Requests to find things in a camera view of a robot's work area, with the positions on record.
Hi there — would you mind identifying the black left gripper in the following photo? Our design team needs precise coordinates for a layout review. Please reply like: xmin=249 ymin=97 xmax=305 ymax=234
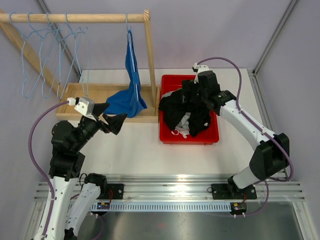
xmin=72 ymin=102 xmax=128 ymax=151

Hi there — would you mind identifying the blue tank top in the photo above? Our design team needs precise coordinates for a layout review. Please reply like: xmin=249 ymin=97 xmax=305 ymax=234
xmin=104 ymin=34 xmax=148 ymax=118

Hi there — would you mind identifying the black tank top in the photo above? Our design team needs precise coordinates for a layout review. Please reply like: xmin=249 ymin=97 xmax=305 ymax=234
xmin=158 ymin=89 xmax=211 ymax=137

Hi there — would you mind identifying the white camisole tank top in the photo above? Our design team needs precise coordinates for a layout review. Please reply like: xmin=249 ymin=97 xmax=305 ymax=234
xmin=171 ymin=126 xmax=190 ymax=139

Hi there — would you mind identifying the light blue hanger of grey top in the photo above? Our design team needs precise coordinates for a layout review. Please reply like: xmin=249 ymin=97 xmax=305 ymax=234
xmin=46 ymin=12 xmax=89 ymax=100

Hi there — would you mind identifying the light blue hanger of black top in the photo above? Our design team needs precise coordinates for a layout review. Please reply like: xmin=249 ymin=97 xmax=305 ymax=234
xmin=64 ymin=13 xmax=90 ymax=97

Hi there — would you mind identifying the light blue hanger of green top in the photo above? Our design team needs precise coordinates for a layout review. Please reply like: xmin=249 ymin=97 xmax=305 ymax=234
xmin=24 ymin=12 xmax=75 ymax=100

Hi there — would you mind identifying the light blue hanger of white top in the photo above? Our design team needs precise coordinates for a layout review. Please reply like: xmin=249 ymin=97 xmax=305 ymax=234
xmin=8 ymin=12 xmax=59 ymax=99

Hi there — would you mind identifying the grey tank top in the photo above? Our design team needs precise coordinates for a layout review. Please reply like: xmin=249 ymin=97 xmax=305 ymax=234
xmin=160 ymin=91 xmax=191 ymax=132

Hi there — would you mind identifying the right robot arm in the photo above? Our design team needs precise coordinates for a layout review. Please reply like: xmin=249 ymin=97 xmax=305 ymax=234
xmin=182 ymin=70 xmax=290 ymax=198

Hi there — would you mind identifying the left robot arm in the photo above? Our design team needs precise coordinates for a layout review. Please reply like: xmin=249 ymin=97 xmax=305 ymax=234
xmin=33 ymin=102 xmax=127 ymax=240

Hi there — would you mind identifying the red plastic bin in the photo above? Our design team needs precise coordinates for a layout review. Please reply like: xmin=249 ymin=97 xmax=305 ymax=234
xmin=158 ymin=74 xmax=220 ymax=145

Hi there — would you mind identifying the wooden clothes rack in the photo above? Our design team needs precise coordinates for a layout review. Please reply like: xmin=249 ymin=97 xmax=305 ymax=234
xmin=0 ymin=9 xmax=161 ymax=124

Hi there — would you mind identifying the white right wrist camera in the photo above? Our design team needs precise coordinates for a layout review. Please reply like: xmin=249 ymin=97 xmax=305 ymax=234
xmin=192 ymin=63 xmax=210 ymax=84

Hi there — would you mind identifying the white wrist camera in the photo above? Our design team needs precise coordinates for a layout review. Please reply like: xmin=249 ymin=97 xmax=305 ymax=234
xmin=67 ymin=97 xmax=98 ymax=121
xmin=192 ymin=63 xmax=210 ymax=84

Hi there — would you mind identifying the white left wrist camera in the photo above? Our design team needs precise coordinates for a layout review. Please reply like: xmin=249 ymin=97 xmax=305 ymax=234
xmin=67 ymin=97 xmax=98 ymax=121

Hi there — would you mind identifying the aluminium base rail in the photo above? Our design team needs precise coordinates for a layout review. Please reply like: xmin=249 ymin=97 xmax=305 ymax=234
xmin=33 ymin=173 xmax=306 ymax=213

